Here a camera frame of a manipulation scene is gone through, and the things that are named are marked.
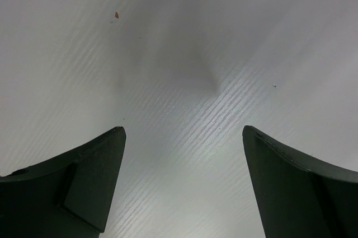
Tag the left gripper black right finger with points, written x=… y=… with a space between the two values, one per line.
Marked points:
x=297 y=194

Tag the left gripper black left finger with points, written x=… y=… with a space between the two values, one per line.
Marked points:
x=69 y=195

